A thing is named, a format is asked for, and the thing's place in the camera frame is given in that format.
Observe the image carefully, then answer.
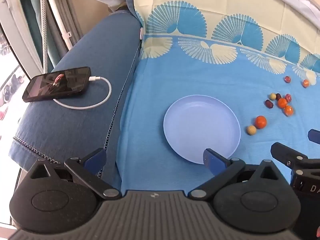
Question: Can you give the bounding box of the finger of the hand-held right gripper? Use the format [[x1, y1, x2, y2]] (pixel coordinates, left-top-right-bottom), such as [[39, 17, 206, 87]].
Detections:
[[308, 129, 320, 145], [271, 142, 312, 167]]

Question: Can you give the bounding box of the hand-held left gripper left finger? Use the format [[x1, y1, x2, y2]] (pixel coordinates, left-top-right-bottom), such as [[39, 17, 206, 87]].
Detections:
[[26, 148, 122, 201]]

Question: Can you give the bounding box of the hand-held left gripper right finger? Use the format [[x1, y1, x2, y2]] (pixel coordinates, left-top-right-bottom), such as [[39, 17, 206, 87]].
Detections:
[[187, 148, 292, 201]]

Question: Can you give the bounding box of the light blue plastic plate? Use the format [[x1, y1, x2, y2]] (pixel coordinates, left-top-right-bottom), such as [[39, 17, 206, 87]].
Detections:
[[163, 95, 241, 165]]

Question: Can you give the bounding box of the blue denim cushion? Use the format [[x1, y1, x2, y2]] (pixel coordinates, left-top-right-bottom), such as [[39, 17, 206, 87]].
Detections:
[[9, 10, 143, 180]]

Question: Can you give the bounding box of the black smartphone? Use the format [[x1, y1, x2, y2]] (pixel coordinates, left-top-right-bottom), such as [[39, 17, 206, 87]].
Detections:
[[22, 66, 92, 103]]

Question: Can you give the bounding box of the blue fan-print bedsheet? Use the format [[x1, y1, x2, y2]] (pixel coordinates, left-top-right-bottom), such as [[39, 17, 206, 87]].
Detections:
[[114, 0, 320, 193]]

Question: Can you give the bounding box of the white sheer net cloth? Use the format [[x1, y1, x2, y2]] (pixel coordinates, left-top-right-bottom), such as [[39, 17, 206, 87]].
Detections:
[[282, 0, 320, 30]]

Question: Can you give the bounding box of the white dotted pole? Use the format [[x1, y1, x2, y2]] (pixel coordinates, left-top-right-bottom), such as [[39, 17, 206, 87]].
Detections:
[[39, 0, 50, 74]]

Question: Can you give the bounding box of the white plastic pipe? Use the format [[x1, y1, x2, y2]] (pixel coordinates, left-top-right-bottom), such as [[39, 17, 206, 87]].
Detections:
[[42, 0, 74, 52]]

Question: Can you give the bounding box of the teal curtain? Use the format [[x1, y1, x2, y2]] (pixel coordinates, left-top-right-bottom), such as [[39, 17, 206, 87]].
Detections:
[[17, 0, 54, 68]]

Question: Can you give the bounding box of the white charging cable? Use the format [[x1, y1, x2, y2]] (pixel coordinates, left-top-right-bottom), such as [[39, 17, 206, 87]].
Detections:
[[53, 76, 112, 110]]

